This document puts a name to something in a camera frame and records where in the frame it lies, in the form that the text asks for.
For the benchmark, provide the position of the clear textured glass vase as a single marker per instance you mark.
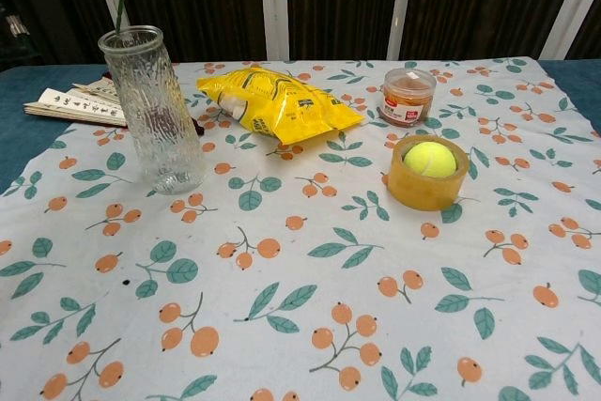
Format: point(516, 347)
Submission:
point(157, 114)

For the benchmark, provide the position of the yellow snack bag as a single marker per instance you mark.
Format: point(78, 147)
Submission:
point(282, 105)

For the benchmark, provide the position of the clear plastic snack jar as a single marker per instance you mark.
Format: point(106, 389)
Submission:
point(407, 98)

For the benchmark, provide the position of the brown packing tape roll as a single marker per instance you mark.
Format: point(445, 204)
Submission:
point(425, 175)

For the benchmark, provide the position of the floral fruit print tablecloth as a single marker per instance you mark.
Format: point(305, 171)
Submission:
point(300, 241)

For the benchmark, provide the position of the yellow tennis ball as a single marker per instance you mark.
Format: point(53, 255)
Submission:
point(430, 159)

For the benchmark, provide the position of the folding paper fan with calligraphy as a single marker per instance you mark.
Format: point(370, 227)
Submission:
point(84, 105)

